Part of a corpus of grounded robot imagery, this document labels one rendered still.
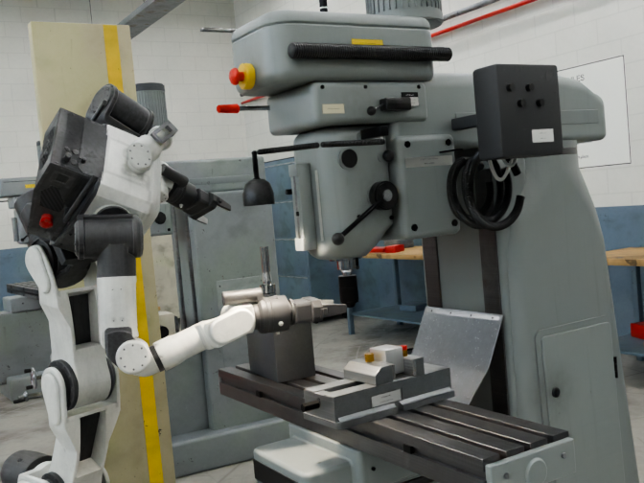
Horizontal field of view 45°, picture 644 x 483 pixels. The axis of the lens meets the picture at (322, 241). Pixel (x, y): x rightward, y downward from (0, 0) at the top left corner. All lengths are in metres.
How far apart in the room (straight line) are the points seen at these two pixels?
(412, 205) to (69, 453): 1.18
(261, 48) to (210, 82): 9.99
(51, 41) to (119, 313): 1.90
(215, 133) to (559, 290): 9.82
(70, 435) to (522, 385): 1.22
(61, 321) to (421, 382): 0.99
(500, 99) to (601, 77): 4.97
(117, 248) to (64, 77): 1.76
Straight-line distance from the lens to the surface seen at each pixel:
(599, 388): 2.30
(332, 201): 1.85
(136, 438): 3.64
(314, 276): 9.25
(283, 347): 2.20
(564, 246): 2.20
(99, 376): 2.27
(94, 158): 1.97
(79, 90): 3.52
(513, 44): 7.42
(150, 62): 11.53
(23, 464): 2.62
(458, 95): 2.07
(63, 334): 2.26
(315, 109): 1.80
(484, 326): 2.12
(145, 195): 1.97
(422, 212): 1.95
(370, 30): 1.91
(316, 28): 1.83
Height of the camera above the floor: 1.46
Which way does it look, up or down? 3 degrees down
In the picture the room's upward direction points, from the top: 5 degrees counter-clockwise
